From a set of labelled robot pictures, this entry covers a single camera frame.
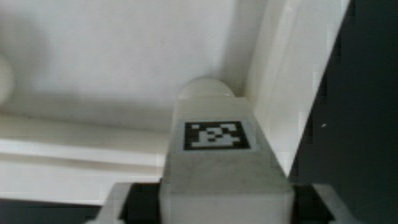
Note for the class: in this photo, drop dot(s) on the white table leg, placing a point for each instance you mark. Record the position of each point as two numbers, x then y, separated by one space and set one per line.
224 185

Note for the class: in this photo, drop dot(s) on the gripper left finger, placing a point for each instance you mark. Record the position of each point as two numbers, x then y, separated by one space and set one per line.
132 205

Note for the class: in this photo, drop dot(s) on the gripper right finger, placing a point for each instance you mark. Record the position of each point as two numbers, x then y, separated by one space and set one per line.
319 206

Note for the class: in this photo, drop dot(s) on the white square tabletop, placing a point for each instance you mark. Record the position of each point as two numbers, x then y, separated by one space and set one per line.
98 57

